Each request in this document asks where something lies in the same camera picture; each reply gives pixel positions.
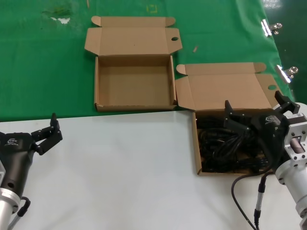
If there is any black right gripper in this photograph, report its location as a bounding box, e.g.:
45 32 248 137
224 90 299 172

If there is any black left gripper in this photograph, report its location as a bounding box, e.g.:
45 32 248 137
0 112 63 197

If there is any open brown cardboard box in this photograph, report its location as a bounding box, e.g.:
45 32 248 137
84 15 183 113
175 62 286 177

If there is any silver binder clip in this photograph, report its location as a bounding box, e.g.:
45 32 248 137
275 64 300 84
260 20 283 37

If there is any green table cloth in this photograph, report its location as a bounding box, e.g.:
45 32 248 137
0 0 298 123

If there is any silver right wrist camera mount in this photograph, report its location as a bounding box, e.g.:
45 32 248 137
284 102 307 161

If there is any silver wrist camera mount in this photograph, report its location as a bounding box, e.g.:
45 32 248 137
284 102 307 161
0 161 7 186

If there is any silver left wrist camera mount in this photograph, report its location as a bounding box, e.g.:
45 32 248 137
0 161 7 186

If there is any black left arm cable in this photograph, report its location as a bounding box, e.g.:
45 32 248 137
4 195 31 230

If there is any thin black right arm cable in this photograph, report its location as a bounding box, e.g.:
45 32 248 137
231 170 276 230

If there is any black cable with silver connector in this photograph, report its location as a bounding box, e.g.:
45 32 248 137
253 171 274 230

